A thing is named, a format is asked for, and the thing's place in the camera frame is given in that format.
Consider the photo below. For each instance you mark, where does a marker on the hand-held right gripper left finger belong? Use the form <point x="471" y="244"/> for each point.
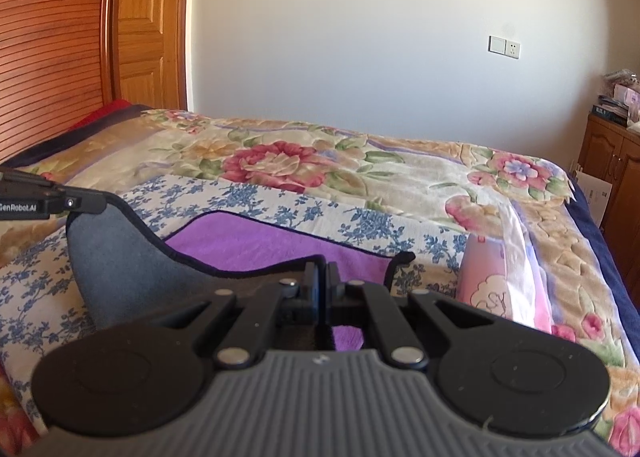
<point x="315" y="289"/>

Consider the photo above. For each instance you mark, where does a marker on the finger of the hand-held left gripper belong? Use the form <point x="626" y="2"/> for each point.
<point x="87" y="202"/>

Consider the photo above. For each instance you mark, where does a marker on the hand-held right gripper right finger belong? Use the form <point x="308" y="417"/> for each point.
<point x="334" y="304"/>

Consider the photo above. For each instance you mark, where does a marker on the purple and grey towel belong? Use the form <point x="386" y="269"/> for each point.
<point x="260" y="242"/>

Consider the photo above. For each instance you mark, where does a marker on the red cloth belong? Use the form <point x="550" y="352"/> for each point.
<point x="107" y="112"/>

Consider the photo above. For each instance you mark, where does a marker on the blue floral bed sheet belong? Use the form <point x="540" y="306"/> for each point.
<point x="250" y="197"/>

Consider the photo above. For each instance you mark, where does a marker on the peach floral blanket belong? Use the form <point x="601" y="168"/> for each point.
<point x="280" y="162"/>

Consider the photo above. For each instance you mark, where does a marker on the wooden slatted headboard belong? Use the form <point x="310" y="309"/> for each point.
<point x="50" y="37"/>

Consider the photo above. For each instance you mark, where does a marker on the wooden door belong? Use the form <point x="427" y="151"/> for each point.
<point x="145" y="12"/>

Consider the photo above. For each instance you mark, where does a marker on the dark blue bed sheet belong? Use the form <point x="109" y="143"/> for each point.
<point x="615" y="262"/>

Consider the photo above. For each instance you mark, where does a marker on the white cardboard box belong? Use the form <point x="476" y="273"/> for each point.
<point x="597" y="194"/>

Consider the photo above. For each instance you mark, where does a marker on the wooden cabinet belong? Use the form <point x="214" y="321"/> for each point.
<point x="620" y="172"/>

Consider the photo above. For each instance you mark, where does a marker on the stack of books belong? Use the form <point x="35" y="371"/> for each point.
<point x="610" y="112"/>

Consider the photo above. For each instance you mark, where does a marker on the pink box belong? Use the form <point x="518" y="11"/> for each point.
<point x="627" y="95"/>

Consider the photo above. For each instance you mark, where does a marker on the clear plastic bag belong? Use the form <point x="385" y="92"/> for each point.
<point x="622" y="78"/>

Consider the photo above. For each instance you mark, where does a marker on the white wall switch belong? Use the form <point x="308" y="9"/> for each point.
<point x="496" y="45"/>

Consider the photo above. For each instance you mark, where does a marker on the white wall socket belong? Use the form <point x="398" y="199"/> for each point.
<point x="513" y="49"/>

